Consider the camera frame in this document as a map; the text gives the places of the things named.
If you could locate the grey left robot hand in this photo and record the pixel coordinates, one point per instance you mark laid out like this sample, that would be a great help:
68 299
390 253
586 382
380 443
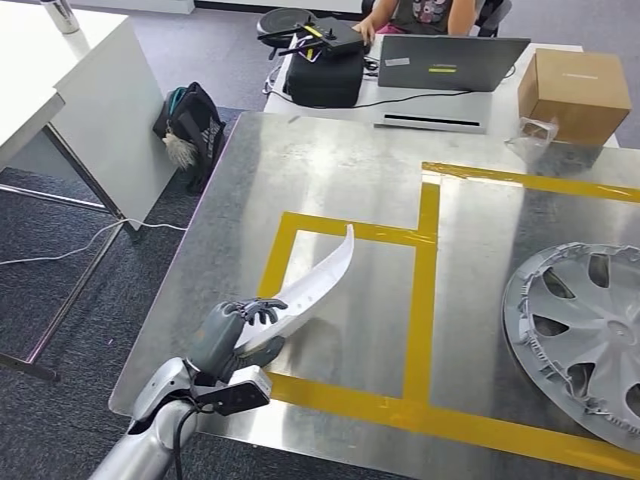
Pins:
215 338

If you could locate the white curved plastic part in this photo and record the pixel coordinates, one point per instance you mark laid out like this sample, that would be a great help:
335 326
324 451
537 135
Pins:
315 285

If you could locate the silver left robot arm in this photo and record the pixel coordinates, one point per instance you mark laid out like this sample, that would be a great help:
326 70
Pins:
145 444

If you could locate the stainless steel workbench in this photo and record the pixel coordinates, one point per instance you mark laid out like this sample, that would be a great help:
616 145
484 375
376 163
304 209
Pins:
324 166

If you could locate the yellow tape on workbench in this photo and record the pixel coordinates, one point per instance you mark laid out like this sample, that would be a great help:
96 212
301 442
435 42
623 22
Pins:
423 298

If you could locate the white fluffy bag charm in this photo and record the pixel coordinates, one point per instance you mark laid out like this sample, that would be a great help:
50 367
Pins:
180 154

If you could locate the black backpack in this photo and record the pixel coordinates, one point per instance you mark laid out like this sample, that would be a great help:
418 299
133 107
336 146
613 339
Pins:
200 126

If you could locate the black soft case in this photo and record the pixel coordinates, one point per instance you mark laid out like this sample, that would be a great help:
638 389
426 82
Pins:
324 83

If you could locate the round black disc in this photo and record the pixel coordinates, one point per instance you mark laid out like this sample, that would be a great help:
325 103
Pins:
280 20

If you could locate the silver flat device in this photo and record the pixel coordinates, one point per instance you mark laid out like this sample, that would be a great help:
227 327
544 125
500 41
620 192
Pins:
430 126

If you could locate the steel drinking cup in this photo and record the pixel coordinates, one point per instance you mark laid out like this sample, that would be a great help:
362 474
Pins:
63 14

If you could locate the grey laptop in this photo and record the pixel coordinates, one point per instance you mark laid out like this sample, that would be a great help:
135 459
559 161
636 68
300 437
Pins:
450 63

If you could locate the person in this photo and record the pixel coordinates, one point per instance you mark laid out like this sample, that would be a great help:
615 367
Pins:
430 13

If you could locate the clear plastic bag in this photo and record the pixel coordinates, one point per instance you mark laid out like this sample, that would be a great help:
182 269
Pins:
532 136

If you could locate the black office chair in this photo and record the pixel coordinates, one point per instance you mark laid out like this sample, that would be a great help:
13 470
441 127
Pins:
495 16

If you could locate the silver wheel hubcap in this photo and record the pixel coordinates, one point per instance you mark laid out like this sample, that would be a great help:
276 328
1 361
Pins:
595 318

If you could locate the brown cardboard box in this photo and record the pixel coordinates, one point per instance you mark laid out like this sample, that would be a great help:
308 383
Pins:
575 93

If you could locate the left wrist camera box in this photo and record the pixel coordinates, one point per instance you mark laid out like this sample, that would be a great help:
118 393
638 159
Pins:
235 397

